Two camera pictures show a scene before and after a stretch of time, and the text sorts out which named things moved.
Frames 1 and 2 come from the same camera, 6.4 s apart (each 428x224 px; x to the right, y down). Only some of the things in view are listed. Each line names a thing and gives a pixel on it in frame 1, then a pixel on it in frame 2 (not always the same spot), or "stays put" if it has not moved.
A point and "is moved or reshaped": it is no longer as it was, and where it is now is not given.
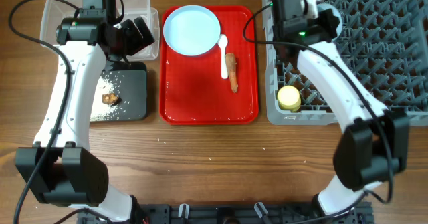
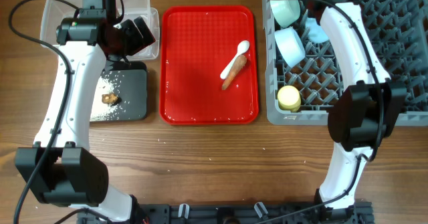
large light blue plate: [192, 31] is moved or reshaped
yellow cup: [289, 98] stays put
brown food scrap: [112, 99] stays put
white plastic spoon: [223, 41] to [243, 46]
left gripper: [138, 42] stays put
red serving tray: [192, 91] stays put
